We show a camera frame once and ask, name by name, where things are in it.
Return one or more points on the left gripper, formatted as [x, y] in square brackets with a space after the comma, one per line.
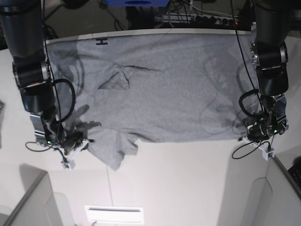
[264, 125]

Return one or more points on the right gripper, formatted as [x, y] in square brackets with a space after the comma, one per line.
[52, 134]

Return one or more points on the grey T-shirt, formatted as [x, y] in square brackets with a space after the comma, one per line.
[155, 88]

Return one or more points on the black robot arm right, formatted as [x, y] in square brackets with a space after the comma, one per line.
[23, 25]

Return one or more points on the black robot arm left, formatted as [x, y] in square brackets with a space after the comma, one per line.
[269, 55]

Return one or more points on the black keyboard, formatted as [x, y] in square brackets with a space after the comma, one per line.
[295, 172]

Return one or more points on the grey partition panel right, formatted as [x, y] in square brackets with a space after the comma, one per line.
[274, 200]

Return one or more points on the grey partition panel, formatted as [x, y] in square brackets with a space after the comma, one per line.
[37, 207]
[274, 200]

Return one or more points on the grey partition panel left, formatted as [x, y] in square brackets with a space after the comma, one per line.
[37, 207]

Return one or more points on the blue box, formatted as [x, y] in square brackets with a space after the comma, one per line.
[137, 3]

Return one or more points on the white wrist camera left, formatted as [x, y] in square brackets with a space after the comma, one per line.
[267, 151]

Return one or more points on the white cable slot plate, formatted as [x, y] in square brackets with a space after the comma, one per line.
[115, 215]

